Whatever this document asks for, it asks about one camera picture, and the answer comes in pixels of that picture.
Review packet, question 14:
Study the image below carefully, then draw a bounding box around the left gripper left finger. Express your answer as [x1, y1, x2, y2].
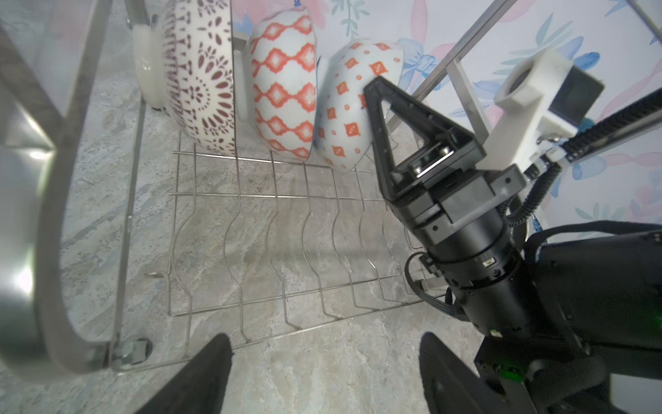
[136, 334, 233, 413]

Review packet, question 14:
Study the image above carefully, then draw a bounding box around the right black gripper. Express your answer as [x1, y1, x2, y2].
[363, 76, 534, 280]

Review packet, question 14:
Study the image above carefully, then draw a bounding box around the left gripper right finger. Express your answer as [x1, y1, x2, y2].
[419, 332, 522, 413]

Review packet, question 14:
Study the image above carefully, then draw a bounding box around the pale green patterned bowl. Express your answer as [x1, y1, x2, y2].
[313, 38, 404, 174]

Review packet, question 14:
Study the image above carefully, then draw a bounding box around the dark blue patterned bowl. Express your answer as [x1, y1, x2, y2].
[245, 7, 317, 161]

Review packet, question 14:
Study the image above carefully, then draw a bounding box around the white maroon patterned bowl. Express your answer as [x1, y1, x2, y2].
[160, 1, 236, 155]

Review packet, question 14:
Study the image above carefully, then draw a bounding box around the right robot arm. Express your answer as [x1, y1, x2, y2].
[364, 77, 661, 413]

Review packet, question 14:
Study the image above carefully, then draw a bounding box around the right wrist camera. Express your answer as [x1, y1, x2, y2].
[477, 48, 604, 172]

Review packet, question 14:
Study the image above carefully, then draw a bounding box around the chrome wire dish rack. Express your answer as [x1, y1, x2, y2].
[0, 0, 662, 376]

